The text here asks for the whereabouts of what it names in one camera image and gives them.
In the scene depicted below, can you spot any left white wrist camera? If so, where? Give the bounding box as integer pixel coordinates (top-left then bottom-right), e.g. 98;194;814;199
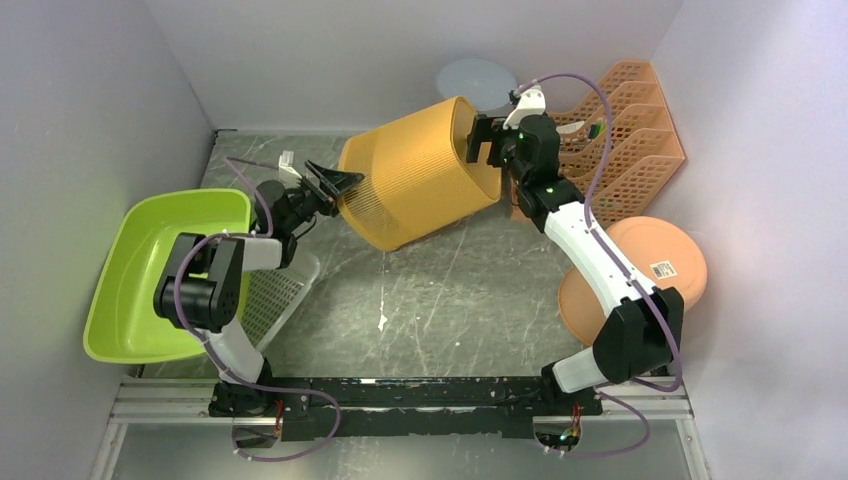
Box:
277;150;302;180

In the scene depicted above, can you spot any green plastic basin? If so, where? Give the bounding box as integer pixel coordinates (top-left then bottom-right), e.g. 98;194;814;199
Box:
82;188;253;365

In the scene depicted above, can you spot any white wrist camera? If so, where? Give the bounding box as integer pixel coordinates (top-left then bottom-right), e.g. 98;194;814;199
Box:
277;150;302;180
502;85;546;130

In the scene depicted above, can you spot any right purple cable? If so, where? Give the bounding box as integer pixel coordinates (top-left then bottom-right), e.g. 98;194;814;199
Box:
513;72;685;393

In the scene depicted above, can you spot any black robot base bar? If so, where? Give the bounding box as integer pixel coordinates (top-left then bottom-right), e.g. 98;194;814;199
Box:
208;376;602;441

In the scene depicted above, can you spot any orange plastic bucket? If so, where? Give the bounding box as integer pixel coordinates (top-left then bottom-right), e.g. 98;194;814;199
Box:
558;216;708;346

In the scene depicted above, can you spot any yellow mesh waste bin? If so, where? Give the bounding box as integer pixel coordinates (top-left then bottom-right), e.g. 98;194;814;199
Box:
339;97;502;251

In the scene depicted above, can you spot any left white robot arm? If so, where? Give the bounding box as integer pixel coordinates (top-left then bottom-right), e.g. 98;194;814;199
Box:
153;161;365;416

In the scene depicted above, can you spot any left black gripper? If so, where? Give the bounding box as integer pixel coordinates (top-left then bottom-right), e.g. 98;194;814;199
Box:
284;161;367;234

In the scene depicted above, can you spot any orange mesh file organizer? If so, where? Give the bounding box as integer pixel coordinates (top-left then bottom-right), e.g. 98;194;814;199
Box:
549;60;685;227

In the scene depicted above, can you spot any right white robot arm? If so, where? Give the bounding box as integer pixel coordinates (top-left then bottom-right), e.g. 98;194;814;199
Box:
467;114;684;414

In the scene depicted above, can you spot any white plastic basket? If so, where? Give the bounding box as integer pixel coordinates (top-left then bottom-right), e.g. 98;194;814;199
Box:
238;250;321;351

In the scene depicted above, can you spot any aluminium rail frame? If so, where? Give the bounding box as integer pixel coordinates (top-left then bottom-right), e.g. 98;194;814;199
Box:
89;231;711;480

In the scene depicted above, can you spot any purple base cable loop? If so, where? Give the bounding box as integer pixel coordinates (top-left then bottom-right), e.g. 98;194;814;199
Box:
230;390;344;464

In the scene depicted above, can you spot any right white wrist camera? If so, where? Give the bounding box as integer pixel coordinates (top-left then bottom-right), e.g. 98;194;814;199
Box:
502;85;546;130

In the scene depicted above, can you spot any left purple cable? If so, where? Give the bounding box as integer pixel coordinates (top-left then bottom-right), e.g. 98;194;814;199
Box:
172;156;342;405

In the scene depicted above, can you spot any grey plastic bin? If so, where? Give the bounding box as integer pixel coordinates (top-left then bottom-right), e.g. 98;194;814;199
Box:
436;58;518;111

